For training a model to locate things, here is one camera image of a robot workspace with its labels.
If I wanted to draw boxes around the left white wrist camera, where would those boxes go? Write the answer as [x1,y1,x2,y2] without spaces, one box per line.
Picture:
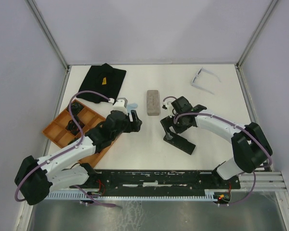
[108,98,128,114]

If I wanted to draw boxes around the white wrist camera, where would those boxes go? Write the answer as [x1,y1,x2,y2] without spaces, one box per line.
[162,101,172,110]
[108,98,128,114]

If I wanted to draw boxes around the orange divided tray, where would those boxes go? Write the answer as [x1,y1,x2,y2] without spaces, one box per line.
[42,100,110,167]

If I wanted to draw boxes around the black item in tray middle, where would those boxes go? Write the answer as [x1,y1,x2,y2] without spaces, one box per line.
[66,116,84,135]

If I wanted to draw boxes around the aluminium frame post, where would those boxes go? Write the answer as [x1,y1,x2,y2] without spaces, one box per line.
[236,0,280,68]
[26,0,70,70]

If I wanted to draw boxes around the black item in tray rear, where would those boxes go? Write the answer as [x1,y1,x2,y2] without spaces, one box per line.
[71,102,84,116]

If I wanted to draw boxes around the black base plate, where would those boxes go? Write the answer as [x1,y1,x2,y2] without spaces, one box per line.
[80,170,241,191]

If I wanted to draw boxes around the black folded cloth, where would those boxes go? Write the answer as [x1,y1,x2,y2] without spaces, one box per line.
[79,63,127,100]

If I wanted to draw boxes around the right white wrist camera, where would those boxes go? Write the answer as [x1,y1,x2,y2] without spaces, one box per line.
[162,101,172,110]

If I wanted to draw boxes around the blue cloth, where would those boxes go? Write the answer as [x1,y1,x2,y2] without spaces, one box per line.
[126,103,138,113]

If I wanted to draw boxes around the black item in tray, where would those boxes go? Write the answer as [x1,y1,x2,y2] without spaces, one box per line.
[71,102,84,116]
[66,116,84,135]

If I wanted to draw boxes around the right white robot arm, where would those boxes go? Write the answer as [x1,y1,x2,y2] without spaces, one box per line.
[161,96,273,188]

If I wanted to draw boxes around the lavender sunglasses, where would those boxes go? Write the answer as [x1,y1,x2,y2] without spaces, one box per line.
[190,67,221,95]

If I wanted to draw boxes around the black rectangular case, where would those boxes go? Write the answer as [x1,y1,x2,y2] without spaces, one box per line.
[163,132,196,155]

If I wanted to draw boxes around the right aluminium frame post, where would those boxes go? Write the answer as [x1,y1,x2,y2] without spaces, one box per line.
[236,0,280,68]

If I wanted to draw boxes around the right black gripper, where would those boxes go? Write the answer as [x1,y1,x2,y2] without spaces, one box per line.
[160,112,192,140]

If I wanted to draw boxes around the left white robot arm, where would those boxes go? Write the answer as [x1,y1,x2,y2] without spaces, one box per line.
[14,110,142,205]

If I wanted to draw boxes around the white slotted cable duct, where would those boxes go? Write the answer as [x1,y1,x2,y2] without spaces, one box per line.
[48,189,229,200]

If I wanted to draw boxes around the left aluminium frame post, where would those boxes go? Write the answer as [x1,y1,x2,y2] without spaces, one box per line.
[26,0,70,70]

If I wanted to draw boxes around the grey glasses case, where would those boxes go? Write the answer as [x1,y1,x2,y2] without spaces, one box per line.
[146,90,160,116]

